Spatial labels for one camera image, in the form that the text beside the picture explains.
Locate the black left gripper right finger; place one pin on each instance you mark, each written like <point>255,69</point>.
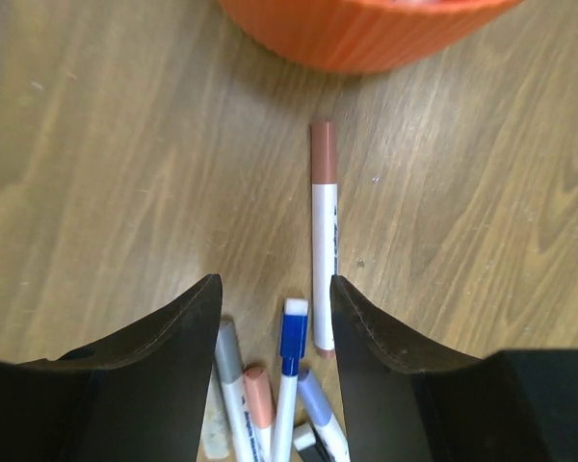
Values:
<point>407,397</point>

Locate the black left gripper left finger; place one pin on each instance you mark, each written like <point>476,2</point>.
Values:
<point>136,395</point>

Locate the grey white eraser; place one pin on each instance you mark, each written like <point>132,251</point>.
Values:
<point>215,430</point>

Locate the lavender cap white marker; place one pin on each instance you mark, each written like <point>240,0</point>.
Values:
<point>322,417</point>

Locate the grey cap white marker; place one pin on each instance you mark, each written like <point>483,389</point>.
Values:
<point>230,370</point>

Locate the peach cap white marker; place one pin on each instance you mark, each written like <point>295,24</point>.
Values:
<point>262,409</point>

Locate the dark blue cap whiteboard marker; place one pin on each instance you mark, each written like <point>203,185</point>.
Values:
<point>293,331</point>

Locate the brown cap white marker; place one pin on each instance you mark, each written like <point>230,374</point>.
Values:
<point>324,231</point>

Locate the orange round divided organizer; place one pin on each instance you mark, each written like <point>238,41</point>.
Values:
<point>360,37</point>

